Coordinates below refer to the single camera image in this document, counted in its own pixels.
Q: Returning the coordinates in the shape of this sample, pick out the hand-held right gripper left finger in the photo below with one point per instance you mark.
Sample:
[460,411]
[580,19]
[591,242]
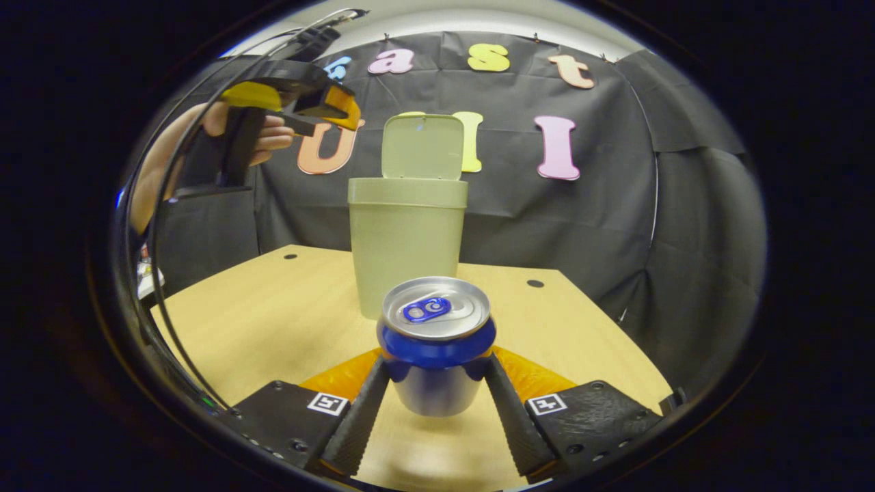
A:
[355,424]

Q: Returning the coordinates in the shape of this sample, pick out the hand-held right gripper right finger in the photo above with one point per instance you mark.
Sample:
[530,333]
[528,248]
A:
[519,424]

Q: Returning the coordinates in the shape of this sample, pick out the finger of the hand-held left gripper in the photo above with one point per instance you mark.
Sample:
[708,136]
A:
[342,109]

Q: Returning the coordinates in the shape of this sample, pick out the blue pop can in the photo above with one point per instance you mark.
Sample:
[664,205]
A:
[434,355]

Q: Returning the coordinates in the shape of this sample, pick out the green desktop garbage bin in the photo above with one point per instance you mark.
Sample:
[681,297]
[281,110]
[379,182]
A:
[407,239]

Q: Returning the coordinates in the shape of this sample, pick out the wooden desktop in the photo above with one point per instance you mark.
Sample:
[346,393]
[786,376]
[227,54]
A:
[273,321]

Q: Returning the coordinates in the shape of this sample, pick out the black backdrop cloth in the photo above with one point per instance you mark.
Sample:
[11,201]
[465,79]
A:
[615,225]

